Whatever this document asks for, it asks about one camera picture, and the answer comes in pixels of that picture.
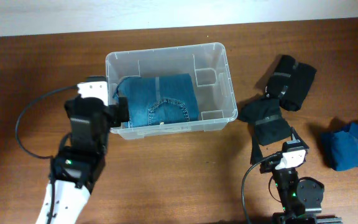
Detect dark blue jeans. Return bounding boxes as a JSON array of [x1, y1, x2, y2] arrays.
[[112, 73, 200, 128]]

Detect black folded garment upper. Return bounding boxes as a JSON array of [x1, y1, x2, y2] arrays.
[[265, 55, 317, 111]]

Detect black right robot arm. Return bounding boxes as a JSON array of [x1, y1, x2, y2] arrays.
[[241, 128, 342, 224]]

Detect clear plastic storage bin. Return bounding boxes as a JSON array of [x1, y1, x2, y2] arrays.
[[105, 42, 238, 140]]

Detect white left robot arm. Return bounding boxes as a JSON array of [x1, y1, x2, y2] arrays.
[[37, 96, 129, 223]]

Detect black folded garment lower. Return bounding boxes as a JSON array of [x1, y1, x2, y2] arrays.
[[238, 98, 291, 146]]

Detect blue shirt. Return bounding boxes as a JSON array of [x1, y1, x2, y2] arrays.
[[321, 123, 358, 172]]

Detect black folded garment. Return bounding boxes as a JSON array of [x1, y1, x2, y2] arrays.
[[238, 98, 291, 146], [265, 55, 317, 111]]

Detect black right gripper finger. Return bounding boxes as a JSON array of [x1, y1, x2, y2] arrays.
[[250, 135, 263, 165], [290, 127, 308, 150]]

